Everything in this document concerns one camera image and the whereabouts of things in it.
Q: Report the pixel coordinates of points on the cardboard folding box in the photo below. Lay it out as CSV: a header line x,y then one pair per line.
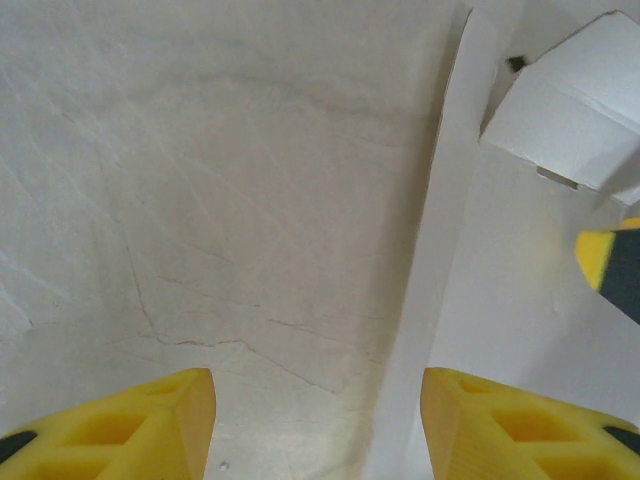
x,y
500,250

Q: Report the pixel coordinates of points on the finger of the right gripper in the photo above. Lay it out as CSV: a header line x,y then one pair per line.
x,y
620,270

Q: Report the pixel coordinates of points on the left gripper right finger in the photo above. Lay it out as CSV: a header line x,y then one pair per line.
x,y
525,440

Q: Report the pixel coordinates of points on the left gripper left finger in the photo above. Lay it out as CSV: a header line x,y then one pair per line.
x,y
100,440

